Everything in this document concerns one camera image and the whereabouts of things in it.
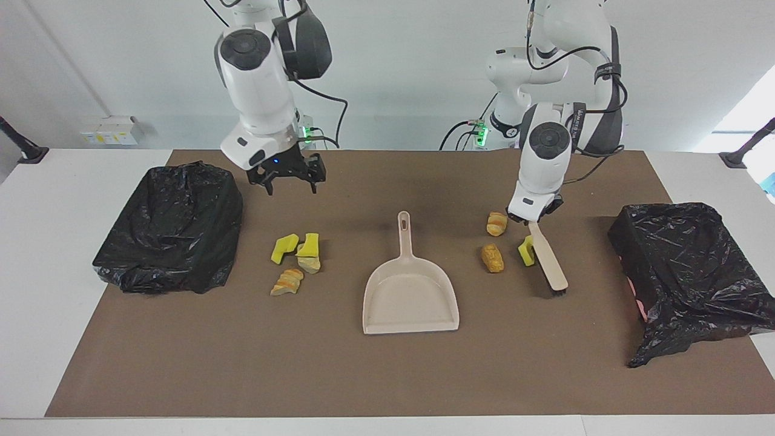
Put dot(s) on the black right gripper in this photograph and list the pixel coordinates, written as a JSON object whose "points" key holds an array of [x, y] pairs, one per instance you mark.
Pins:
{"points": [[287, 163]]}

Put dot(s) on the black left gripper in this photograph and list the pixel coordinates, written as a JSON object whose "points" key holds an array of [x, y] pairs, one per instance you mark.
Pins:
{"points": [[553, 204]]}

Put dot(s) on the beige brush with black bristles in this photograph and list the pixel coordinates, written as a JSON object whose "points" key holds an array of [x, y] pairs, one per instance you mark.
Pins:
{"points": [[548, 257]]}

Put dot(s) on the yellow sponge chunk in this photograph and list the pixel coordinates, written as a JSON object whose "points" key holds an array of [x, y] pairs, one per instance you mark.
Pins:
{"points": [[527, 251]]}

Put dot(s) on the stubby striped croissant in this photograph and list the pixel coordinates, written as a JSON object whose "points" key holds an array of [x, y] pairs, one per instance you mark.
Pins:
{"points": [[496, 224]]}

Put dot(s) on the yellow sponge with green base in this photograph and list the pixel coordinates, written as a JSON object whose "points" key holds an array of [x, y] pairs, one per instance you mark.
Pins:
{"points": [[309, 245]]}

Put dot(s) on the notched yellow sponge piece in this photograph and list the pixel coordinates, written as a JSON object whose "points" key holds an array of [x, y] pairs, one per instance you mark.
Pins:
{"points": [[283, 248]]}

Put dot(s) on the brown potato-shaped bread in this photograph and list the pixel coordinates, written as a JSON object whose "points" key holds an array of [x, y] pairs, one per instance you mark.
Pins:
{"points": [[493, 258]]}

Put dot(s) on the pale biscuit piece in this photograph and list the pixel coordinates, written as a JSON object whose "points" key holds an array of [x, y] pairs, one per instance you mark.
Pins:
{"points": [[310, 265]]}

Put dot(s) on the pointed striped croissant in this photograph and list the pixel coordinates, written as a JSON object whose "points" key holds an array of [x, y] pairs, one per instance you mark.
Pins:
{"points": [[287, 283]]}

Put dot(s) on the beige plastic dustpan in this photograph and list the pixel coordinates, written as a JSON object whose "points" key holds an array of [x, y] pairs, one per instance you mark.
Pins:
{"points": [[412, 297]]}

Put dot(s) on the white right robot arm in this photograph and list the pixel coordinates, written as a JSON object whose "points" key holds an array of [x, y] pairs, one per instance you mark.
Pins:
{"points": [[254, 91]]}

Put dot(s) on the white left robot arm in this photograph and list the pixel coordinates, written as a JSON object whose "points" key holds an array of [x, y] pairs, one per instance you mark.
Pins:
{"points": [[548, 163]]}

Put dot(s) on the pink bin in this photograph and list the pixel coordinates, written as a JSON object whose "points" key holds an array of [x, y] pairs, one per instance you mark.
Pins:
{"points": [[639, 306]]}

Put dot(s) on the black plastic trash bag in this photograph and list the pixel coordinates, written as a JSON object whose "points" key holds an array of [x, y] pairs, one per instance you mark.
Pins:
{"points": [[684, 272], [169, 242]]}

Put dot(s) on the brown paper table mat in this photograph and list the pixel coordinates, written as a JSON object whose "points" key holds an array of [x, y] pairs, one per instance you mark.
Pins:
{"points": [[387, 375]]}

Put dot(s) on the light blue object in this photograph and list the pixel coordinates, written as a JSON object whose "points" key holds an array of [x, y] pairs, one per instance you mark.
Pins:
{"points": [[771, 188]]}

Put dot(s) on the black camera stand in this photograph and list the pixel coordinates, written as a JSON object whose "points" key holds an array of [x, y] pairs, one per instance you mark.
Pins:
{"points": [[735, 158], [27, 154]]}

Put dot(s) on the white wall socket box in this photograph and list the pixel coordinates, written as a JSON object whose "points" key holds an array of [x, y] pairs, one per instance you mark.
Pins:
{"points": [[109, 130]]}

